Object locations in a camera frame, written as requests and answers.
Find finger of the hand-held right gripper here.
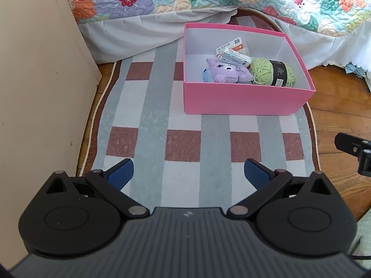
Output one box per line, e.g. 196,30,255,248
334,133,371,155

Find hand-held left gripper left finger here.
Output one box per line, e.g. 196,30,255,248
43,158,151,218

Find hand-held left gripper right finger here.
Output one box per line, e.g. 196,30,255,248
226,158,334,218

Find pink cardboard box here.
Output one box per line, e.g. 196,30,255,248
182,22,316,116

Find green yarn ball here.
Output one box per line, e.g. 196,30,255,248
250,57,297,87

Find purple plush toy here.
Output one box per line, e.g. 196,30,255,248
206,58,254,84

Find white tissue pack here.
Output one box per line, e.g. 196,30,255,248
216,48,252,67

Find clear packet with orange label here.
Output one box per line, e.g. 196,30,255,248
216,37,250,55

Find pale green cloth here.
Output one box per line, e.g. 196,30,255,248
355,211,371,267

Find checkered rug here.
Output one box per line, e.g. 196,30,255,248
76,9,322,209

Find pale blue cloth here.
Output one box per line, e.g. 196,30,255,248
345,62,371,79

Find black cable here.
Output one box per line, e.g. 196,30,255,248
349,237,371,259

